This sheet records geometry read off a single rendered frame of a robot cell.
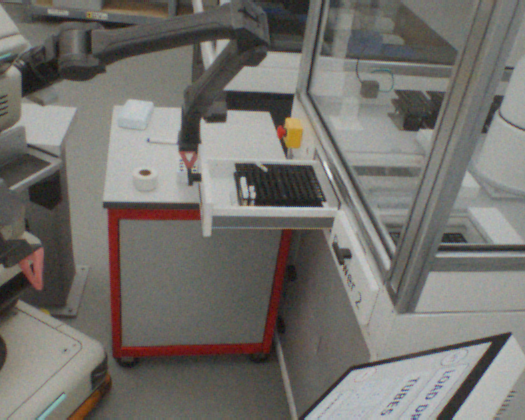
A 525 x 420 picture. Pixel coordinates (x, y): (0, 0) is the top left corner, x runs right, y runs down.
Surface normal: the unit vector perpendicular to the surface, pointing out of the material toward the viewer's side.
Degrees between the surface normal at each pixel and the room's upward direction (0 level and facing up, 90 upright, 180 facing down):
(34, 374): 0
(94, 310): 0
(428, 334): 90
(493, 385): 40
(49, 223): 90
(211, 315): 90
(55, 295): 90
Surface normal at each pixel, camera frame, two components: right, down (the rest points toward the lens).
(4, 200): 0.84, -0.06
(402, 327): 0.15, 0.58
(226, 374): 0.12, -0.81
